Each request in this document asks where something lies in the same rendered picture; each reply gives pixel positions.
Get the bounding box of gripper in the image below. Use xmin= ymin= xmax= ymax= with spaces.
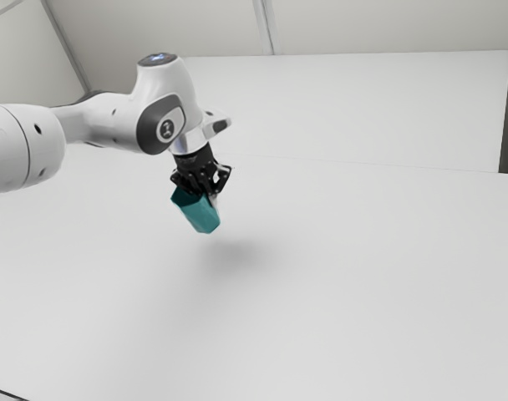
xmin=169 ymin=141 xmax=233 ymax=208

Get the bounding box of teal faceted mug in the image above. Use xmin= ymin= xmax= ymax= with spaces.
xmin=170 ymin=185 xmax=222 ymax=236

